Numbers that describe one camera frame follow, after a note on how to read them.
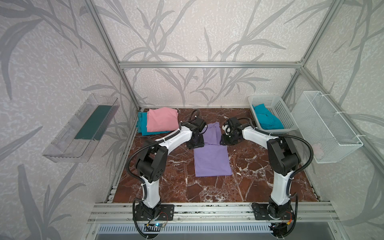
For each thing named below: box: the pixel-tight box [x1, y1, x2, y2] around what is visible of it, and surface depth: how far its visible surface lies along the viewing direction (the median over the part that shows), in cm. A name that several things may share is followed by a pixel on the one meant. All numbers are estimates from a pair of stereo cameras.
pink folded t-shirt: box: [147, 107, 179, 132], surface depth 110 cm
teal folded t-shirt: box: [136, 111, 172, 136], surface depth 106 cm
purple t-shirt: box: [193, 122, 233, 177], surface depth 93 cm
